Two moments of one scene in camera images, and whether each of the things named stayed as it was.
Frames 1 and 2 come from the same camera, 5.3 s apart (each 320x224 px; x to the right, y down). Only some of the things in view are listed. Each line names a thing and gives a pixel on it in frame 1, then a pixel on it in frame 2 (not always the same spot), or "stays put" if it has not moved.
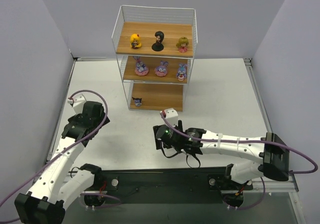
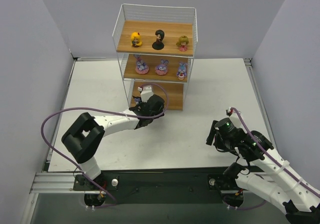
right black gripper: [157, 139] → [213, 136]
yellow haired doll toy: [135, 41] stays put
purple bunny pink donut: [161, 70] stays put
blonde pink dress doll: [182, 44] stays put
